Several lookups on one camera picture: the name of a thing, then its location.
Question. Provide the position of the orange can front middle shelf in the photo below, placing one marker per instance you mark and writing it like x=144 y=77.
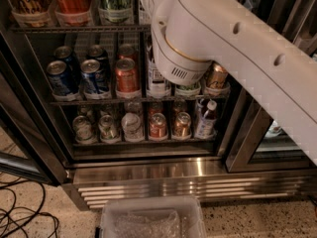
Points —
x=127 y=79

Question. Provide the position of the tea bottle white cap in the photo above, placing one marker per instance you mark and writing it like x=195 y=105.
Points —
x=158 y=86

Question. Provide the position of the stainless steel fridge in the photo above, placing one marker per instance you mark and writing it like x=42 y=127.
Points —
x=247 y=156

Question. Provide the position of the orange can back middle shelf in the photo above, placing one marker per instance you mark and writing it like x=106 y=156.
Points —
x=127 y=51

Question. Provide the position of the green can front middle shelf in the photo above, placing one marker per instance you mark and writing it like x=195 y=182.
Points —
x=187 y=90

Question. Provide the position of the copper can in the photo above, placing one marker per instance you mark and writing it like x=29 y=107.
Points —
x=181 y=128
x=215 y=79

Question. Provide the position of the blue can back left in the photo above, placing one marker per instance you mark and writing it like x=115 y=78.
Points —
x=68 y=55

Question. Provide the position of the silver can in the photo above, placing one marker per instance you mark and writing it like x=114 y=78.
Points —
x=108 y=130
x=84 y=132

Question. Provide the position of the yellow can top shelf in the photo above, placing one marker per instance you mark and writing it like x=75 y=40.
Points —
x=33 y=11

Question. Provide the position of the orange can shelf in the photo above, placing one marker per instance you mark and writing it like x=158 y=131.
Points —
x=127 y=79
x=127 y=51

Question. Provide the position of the red cola can top shelf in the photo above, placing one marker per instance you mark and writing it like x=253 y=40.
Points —
x=74 y=12

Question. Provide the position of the copper can bottom front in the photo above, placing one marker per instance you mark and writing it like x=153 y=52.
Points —
x=181 y=128

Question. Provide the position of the silver can bottom left front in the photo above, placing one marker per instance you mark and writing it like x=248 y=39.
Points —
x=84 y=132

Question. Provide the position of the blue can front left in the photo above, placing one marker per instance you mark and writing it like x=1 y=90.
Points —
x=60 y=77

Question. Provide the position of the clear bottle bottom shelf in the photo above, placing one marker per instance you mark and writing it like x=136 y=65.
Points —
x=132 y=127

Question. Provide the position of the green can shelf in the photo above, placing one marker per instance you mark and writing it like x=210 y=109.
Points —
x=115 y=11
x=187 y=90

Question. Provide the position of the green can top shelf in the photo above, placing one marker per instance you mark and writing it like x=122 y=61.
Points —
x=115 y=11

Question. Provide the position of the red can bottom front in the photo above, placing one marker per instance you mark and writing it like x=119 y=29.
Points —
x=157 y=125

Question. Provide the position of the blue can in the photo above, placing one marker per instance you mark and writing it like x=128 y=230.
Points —
x=68 y=55
x=97 y=52
x=95 y=84
x=60 y=77

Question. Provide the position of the open fridge glass door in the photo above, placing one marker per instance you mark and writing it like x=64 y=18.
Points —
x=26 y=114

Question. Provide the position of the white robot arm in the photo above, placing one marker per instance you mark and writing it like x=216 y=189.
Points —
x=190 y=34

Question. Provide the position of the tea bottle bottom shelf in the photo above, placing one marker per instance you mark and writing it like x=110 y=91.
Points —
x=205 y=118

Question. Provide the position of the clear plastic storage bin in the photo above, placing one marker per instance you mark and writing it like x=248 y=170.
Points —
x=156 y=217

